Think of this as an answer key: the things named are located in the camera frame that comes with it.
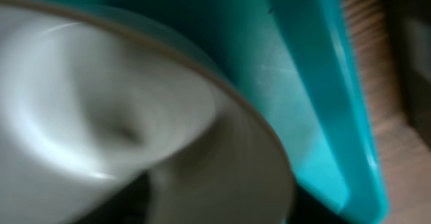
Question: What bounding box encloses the black waste tray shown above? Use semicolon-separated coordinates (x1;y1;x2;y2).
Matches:
383;0;430;145

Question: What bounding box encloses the teal serving tray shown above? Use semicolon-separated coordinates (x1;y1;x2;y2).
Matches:
0;0;390;224

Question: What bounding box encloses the grey ceramic bowl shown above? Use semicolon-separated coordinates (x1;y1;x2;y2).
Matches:
1;0;295;223

